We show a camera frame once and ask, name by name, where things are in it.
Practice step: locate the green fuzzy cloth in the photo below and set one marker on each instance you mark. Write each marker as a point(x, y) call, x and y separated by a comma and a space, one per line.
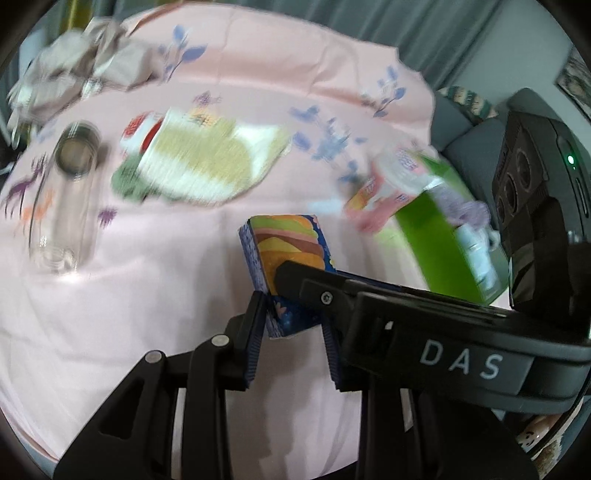
point(127, 182)

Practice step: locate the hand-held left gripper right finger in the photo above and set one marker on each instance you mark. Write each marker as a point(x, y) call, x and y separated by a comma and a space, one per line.
point(332, 355)

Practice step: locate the yellow-green cloth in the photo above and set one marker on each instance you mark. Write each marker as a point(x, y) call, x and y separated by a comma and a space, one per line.
point(78, 10)

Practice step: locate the white crumpled tissue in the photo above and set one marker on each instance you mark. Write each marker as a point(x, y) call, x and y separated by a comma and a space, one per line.
point(91, 87)

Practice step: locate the colourful patterned box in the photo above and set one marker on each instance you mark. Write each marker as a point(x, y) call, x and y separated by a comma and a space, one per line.
point(286, 244)

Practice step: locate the wall picture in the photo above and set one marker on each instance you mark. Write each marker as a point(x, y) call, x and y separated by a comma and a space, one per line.
point(577, 76)

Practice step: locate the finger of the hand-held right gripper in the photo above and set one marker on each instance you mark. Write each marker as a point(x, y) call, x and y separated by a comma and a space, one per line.
point(378, 280)
point(304, 281)

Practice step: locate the patterned cushion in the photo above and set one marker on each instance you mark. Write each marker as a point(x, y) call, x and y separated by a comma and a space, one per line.
point(466, 101)

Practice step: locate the grey curtain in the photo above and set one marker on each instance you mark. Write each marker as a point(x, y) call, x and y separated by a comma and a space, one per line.
point(415, 27)

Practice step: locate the glass jar with metal lid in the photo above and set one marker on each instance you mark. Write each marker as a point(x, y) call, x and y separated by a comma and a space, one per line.
point(64, 217)

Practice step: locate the white and yellow knitted sock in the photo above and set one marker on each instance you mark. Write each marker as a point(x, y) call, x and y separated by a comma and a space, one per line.
point(203, 161)

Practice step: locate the crumpled beige cloth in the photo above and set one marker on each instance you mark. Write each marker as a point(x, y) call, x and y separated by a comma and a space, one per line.
point(69, 60)

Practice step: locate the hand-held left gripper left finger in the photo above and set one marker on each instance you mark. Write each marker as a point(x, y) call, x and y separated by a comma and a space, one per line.
point(256, 341)

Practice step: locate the green box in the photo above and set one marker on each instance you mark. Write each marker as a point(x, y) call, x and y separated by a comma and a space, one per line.
point(425, 230)

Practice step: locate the person's right forearm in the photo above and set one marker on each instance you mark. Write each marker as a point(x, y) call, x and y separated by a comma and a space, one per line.
point(531, 434)

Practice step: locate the pink printed bed sheet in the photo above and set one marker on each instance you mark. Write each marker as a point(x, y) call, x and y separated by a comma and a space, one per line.
point(161, 286)

